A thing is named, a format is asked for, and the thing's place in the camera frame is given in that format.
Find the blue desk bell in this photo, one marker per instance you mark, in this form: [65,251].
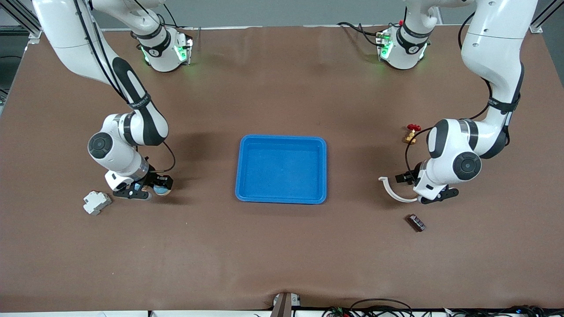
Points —
[161,191]

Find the white arched pipe clamp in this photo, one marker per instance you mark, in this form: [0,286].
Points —
[396,197]

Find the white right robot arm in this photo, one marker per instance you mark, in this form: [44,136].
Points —
[66,35]

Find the grey camera stand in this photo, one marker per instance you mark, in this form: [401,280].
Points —
[284,306]

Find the white circuit breaker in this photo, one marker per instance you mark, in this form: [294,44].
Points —
[97,202]

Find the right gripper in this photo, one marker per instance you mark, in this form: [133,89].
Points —
[155,179]

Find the blue plastic tray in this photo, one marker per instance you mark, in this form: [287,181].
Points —
[282,185]

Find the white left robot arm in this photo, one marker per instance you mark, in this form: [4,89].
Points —
[493,44]

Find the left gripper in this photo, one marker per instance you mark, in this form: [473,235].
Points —
[410,177]

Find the brown table cover mat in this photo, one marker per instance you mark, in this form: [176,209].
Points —
[282,255]

